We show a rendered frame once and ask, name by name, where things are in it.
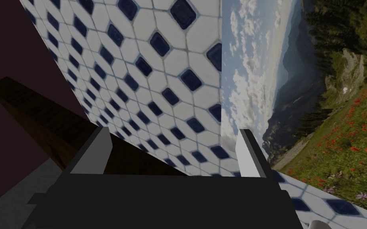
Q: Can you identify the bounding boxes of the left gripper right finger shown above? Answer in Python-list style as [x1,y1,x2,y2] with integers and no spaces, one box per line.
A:
[235,128,274,178]

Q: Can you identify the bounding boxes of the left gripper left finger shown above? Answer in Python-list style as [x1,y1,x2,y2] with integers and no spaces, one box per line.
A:
[62,126,113,175]

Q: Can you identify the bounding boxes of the dark brown wooden cabinet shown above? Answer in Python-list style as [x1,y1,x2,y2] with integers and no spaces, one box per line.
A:
[0,76,189,177]

